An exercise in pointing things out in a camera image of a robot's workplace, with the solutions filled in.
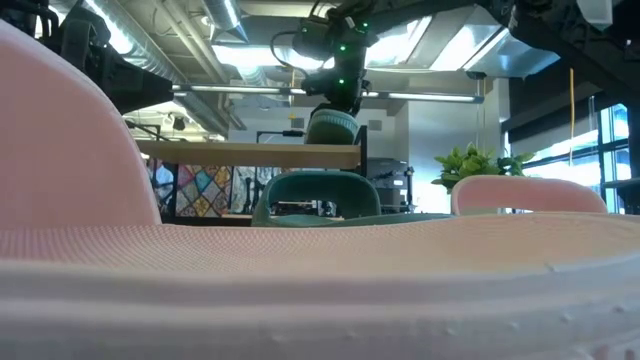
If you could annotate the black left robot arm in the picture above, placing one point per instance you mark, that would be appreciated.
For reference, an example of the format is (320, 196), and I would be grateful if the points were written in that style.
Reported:
(125, 85)

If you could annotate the black equipment rack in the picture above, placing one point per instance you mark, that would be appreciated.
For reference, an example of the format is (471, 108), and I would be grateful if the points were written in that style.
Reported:
(392, 182)

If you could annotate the colourful stained glass panel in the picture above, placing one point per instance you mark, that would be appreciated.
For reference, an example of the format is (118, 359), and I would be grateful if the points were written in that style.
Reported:
(202, 192)

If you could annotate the green potted plant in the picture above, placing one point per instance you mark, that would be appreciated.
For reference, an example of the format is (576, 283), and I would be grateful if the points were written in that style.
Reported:
(470, 162)

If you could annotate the pink foam slide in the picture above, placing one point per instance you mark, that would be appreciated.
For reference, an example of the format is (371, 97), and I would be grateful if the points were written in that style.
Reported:
(525, 195)
(300, 250)

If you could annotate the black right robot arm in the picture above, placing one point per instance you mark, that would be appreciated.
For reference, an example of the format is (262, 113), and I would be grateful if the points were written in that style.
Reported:
(575, 45)

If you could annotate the long ceiling light tube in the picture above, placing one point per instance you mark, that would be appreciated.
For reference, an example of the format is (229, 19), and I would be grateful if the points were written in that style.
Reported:
(430, 96)

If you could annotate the silver ventilation duct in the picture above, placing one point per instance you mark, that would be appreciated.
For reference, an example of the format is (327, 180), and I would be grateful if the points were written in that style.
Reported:
(150, 55)

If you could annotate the wooden shelf board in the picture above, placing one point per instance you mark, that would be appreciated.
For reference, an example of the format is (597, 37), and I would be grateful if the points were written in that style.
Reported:
(250, 155)

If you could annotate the green foam slide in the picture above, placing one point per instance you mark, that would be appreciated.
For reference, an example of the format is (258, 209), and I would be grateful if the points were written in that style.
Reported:
(320, 192)
(332, 129)

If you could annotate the black window frame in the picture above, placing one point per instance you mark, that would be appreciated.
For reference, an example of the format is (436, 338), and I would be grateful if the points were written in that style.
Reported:
(635, 150)

